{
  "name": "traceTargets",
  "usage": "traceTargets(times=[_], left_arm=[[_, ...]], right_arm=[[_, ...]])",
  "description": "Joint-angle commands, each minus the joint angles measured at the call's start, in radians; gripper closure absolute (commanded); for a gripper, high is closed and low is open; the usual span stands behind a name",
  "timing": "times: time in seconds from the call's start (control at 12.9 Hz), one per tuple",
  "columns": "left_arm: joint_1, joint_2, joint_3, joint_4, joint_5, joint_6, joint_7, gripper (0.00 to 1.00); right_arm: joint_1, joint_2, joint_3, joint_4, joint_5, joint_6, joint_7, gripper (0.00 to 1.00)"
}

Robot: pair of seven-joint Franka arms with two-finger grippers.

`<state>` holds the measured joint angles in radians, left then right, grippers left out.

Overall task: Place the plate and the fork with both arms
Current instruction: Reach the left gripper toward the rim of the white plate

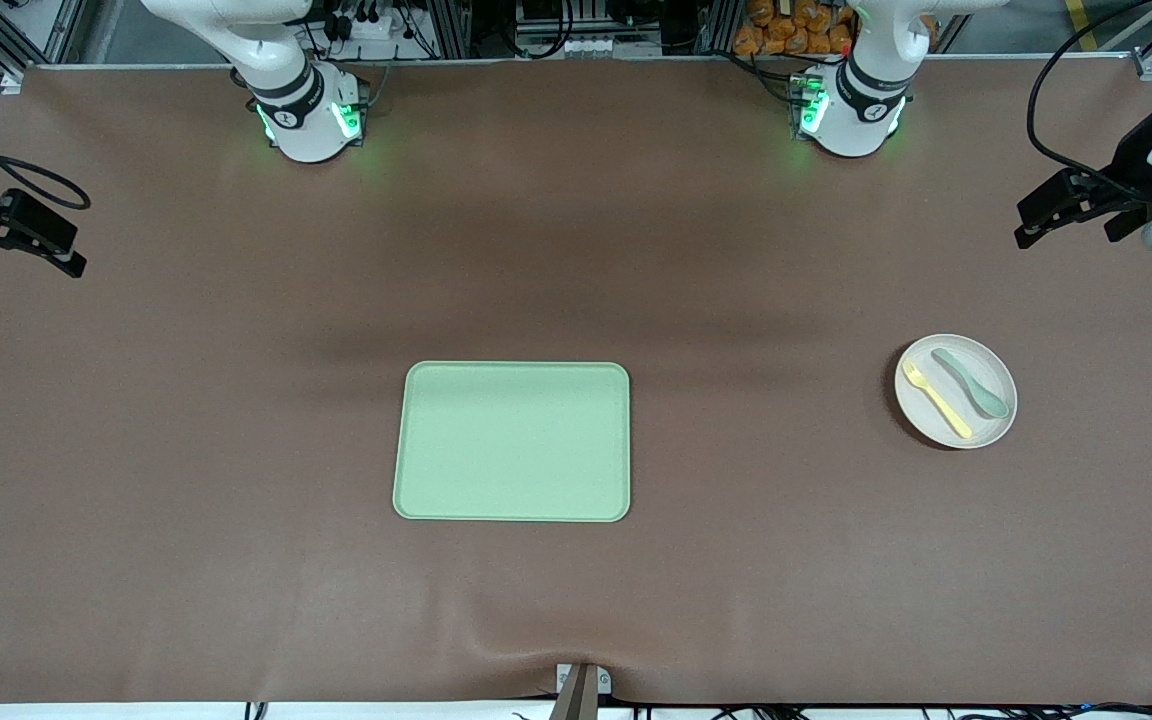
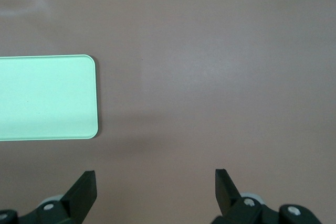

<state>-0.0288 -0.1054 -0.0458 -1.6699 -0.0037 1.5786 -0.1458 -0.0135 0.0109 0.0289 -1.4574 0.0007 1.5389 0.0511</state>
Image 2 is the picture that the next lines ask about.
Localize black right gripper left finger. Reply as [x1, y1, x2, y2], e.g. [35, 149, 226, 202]
[19, 170, 98, 224]

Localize light green rectangular tray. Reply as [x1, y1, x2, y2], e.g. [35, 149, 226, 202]
[0, 54, 100, 142]

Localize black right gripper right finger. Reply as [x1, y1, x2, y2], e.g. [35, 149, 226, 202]
[211, 168, 280, 224]

